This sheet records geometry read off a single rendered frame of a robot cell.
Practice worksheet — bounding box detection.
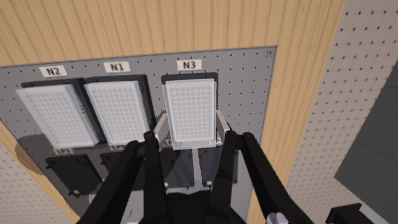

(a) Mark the black l-shaped nest locator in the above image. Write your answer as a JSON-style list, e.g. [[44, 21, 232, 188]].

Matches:
[[21, 78, 107, 145]]

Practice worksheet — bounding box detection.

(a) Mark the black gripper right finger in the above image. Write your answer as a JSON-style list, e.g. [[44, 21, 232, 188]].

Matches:
[[203, 110, 315, 224]]

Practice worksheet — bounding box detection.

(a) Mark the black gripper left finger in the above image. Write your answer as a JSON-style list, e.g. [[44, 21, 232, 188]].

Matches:
[[76, 113, 169, 224]]

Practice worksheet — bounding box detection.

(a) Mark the black l-shaped nest bracket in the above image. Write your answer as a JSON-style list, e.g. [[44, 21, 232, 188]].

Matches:
[[161, 72, 218, 110]]

